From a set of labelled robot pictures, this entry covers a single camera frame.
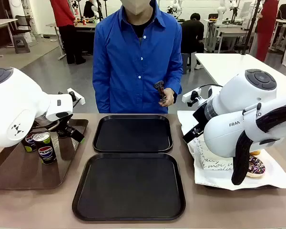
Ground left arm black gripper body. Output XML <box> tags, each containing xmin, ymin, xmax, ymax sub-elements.
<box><xmin>57</xmin><ymin>123</ymin><xmax>75</xmax><ymax>139</ymax></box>

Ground person in red dress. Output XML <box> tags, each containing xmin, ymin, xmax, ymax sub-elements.
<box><xmin>255</xmin><ymin>0</ymin><xmax>280</xmax><ymax>62</ymax></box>

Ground person in red top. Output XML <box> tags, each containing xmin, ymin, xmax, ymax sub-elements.
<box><xmin>49</xmin><ymin>0</ymin><xmax>87</xmax><ymax>65</ymax></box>

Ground thin black camera cable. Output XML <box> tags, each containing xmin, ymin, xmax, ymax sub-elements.
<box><xmin>198</xmin><ymin>83</ymin><xmax>224</xmax><ymax>91</ymax></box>

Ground person in blue shirt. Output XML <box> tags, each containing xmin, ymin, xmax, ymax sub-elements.
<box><xmin>92</xmin><ymin>0</ymin><xmax>184</xmax><ymax>114</ymax></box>

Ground person's right forearm blue sleeve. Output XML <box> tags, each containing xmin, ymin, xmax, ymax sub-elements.
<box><xmin>92</xmin><ymin>76</ymin><xmax>107</xmax><ymax>114</ymax></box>

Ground beige face mask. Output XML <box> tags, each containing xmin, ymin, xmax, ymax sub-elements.
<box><xmin>120</xmin><ymin>0</ymin><xmax>156</xmax><ymax>16</ymax></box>

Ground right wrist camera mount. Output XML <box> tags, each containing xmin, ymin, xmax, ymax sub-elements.
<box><xmin>182</xmin><ymin>87</ymin><xmax>207</xmax><ymax>107</ymax></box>

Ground seated person in black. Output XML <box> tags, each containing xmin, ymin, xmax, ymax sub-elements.
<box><xmin>181</xmin><ymin>12</ymin><xmax>205</xmax><ymax>70</ymax></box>

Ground white lab desk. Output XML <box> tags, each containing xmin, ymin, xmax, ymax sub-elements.
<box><xmin>204</xmin><ymin>19</ymin><xmax>256</xmax><ymax>53</ymax></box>

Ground dark patterned serving tongs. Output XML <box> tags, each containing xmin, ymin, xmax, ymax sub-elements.
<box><xmin>153</xmin><ymin>81</ymin><xmax>169</xmax><ymax>105</ymax></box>

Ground black tray under white paper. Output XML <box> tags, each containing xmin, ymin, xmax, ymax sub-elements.
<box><xmin>204</xmin><ymin>184</ymin><xmax>278</xmax><ymax>190</ymax></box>

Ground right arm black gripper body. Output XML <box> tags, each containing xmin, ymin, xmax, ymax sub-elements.
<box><xmin>182</xmin><ymin>103</ymin><xmax>210</xmax><ymax>144</ymax></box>

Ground person's left forearm blue sleeve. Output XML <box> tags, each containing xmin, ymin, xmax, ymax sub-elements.
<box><xmin>167</xmin><ymin>66</ymin><xmax>184</xmax><ymax>96</ymax></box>

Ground black tripod pole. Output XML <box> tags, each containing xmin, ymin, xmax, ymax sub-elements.
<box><xmin>241</xmin><ymin>0</ymin><xmax>263</xmax><ymax>55</ymax></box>

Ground brown serving tray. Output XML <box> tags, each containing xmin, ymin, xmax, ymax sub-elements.
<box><xmin>0</xmin><ymin>118</ymin><xmax>89</xmax><ymax>191</ymax></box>

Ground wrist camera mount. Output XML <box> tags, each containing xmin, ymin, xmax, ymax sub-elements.
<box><xmin>67</xmin><ymin>88</ymin><xmax>86</xmax><ymax>106</ymax></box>
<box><xmin>182</xmin><ymin>87</ymin><xmax>207</xmax><ymax>107</ymax></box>

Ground chocolate donut colourful sprinkles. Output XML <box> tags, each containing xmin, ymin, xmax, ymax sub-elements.
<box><xmin>245</xmin><ymin>154</ymin><xmax>266</xmax><ymax>178</ymax></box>

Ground large white paper sheet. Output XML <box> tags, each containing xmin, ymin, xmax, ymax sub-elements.
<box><xmin>177</xmin><ymin>110</ymin><xmax>286</xmax><ymax>191</ymax></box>

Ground black serving tray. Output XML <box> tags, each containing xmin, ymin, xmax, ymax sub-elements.
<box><xmin>71</xmin><ymin>152</ymin><xmax>186</xmax><ymax>221</ymax></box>
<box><xmin>92</xmin><ymin>114</ymin><xmax>174</xmax><ymax>154</ymax></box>

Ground black office chair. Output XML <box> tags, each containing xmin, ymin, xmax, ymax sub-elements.
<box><xmin>13</xmin><ymin>14</ymin><xmax>32</xmax><ymax>36</ymax></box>

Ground black cable sleeve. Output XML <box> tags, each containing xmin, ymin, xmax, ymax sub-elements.
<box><xmin>231</xmin><ymin>100</ymin><xmax>286</xmax><ymax>186</ymax></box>

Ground person's left hand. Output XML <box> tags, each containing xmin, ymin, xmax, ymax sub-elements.
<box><xmin>161</xmin><ymin>88</ymin><xmax>178</xmax><ymax>107</ymax></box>

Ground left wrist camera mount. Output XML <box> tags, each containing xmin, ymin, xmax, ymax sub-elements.
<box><xmin>67</xmin><ymin>88</ymin><xmax>86</xmax><ymax>106</ymax></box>

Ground black Pepsi can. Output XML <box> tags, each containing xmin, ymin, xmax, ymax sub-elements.
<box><xmin>21</xmin><ymin>132</ymin><xmax>38</xmax><ymax>153</ymax></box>
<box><xmin>33</xmin><ymin>132</ymin><xmax>57</xmax><ymax>166</ymax></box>

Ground grey plastic stool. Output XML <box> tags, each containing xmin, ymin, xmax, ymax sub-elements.
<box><xmin>182</xmin><ymin>52</ymin><xmax>197</xmax><ymax>75</ymax></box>
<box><xmin>12</xmin><ymin>35</ymin><xmax>31</xmax><ymax>54</ymax></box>

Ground white side table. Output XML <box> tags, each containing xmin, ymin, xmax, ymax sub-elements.
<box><xmin>194</xmin><ymin>52</ymin><xmax>286</xmax><ymax>96</ymax></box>

